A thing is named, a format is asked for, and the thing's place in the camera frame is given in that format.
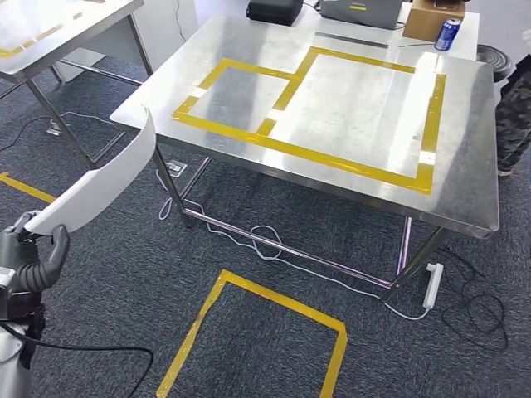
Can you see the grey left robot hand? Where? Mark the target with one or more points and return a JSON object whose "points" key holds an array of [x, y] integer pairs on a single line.
{"points": [[45, 272]]}

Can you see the white curved car part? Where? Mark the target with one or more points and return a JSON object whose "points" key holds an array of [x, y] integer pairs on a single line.
{"points": [[95, 187]]}

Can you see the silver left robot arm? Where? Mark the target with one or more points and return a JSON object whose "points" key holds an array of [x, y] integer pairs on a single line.
{"points": [[10, 362]]}

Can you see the yellow tape on workbench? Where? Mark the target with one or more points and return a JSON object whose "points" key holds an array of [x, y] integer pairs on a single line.
{"points": [[323, 159]]}

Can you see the steel workbench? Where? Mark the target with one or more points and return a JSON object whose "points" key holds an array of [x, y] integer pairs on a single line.
{"points": [[353, 110]]}

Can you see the yellow floor tape strip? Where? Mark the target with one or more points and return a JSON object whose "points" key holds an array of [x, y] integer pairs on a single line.
{"points": [[25, 188]]}

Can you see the metal floor socket plate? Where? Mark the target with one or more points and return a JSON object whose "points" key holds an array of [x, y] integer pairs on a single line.
{"points": [[54, 129], [176, 167]]}

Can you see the yellow tape on side table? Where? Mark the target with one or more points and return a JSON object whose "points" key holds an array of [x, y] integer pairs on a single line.
{"points": [[12, 50]]}

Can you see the steel side table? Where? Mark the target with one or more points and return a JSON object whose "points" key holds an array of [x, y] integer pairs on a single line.
{"points": [[83, 22]]}

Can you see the yellow floor tape square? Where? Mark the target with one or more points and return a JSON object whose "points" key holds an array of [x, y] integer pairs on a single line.
{"points": [[286, 304]]}

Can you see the black carrying case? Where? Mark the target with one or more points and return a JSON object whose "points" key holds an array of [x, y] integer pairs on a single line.
{"points": [[273, 11]]}

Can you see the grey laptop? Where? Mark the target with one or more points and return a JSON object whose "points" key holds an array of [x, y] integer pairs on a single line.
{"points": [[361, 14]]}

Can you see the white power strip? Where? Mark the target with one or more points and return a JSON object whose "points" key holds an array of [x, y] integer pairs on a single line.
{"points": [[433, 285]]}

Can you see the closed cardboard box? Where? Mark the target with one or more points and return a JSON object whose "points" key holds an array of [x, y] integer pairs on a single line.
{"points": [[427, 24]]}

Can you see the blue drink can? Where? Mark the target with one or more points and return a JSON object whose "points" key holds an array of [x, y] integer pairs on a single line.
{"points": [[447, 34]]}

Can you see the white desk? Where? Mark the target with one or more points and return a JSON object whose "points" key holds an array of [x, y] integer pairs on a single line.
{"points": [[464, 38]]}

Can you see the black round stool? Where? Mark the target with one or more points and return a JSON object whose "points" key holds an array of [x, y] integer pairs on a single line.
{"points": [[493, 60]]}

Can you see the person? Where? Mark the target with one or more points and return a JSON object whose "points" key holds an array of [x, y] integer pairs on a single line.
{"points": [[514, 121]]}

